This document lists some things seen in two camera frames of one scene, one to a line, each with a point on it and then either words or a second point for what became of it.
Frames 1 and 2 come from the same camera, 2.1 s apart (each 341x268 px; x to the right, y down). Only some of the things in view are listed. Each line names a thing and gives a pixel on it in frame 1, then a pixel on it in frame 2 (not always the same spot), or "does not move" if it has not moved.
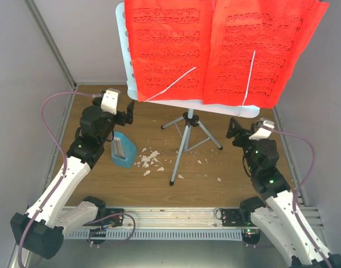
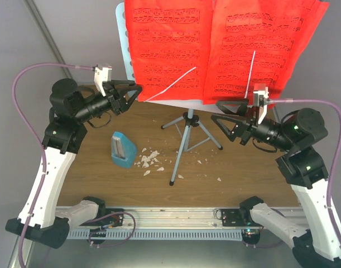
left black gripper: [129, 119] → [116, 97]
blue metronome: [123, 152] does not move
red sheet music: [253, 44] does not move
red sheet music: [169, 42] does not move
